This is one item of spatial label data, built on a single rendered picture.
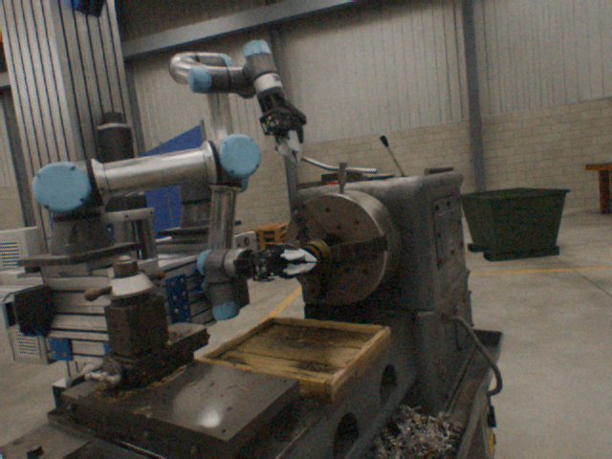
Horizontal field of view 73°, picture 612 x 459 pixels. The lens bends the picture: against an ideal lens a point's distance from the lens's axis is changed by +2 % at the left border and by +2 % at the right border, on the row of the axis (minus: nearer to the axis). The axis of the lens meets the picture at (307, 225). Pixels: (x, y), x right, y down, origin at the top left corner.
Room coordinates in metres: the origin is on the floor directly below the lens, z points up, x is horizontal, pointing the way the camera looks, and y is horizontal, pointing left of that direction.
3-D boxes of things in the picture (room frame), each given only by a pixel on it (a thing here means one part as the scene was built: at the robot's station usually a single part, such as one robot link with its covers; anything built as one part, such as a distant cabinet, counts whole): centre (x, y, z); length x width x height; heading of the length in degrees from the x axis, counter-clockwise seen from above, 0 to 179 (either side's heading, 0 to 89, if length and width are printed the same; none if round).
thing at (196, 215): (1.58, 0.40, 1.21); 0.15 x 0.15 x 0.10
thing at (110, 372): (0.72, 0.30, 0.99); 0.20 x 0.10 x 0.05; 147
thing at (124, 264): (0.69, 0.31, 1.17); 0.04 x 0.04 x 0.03
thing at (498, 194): (5.69, -2.78, 0.43); 1.34 x 0.94 x 0.85; 175
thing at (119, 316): (0.70, 0.31, 1.07); 0.07 x 0.07 x 0.10; 57
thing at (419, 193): (1.52, -0.29, 1.06); 0.59 x 0.48 x 0.39; 147
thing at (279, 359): (0.94, 0.06, 0.89); 0.36 x 0.30 x 0.04; 57
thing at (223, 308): (1.15, 0.26, 0.98); 0.11 x 0.08 x 0.11; 22
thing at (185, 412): (0.66, 0.26, 0.95); 0.43 x 0.17 x 0.05; 57
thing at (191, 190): (1.58, 0.40, 1.33); 0.13 x 0.12 x 0.14; 117
